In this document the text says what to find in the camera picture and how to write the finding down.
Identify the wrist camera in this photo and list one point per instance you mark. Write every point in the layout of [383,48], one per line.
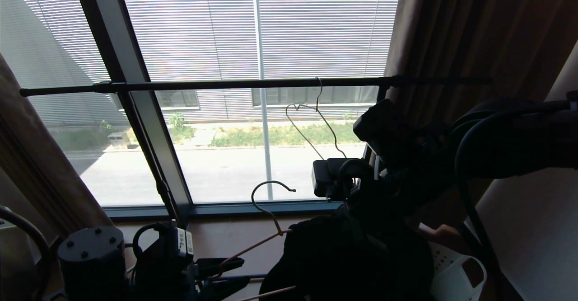
[183,242]
[327,176]

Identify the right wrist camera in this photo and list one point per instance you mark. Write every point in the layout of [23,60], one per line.
[327,176]

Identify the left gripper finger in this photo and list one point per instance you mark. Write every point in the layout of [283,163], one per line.
[216,264]
[221,289]

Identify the black clothes rack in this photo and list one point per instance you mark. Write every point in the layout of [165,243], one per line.
[226,84]

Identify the white laundry basket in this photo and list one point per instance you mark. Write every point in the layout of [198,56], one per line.
[451,287]

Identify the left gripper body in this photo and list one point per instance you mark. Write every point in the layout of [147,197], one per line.
[167,283]

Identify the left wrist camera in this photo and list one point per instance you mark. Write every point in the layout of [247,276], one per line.
[183,242]

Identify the pink clothes hanger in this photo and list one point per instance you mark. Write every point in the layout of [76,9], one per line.
[253,247]
[319,95]

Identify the brown curtain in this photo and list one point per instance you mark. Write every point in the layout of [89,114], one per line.
[451,43]
[27,165]

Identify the window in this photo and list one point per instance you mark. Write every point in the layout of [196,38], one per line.
[216,209]

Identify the black garment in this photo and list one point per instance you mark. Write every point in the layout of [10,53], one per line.
[352,265]

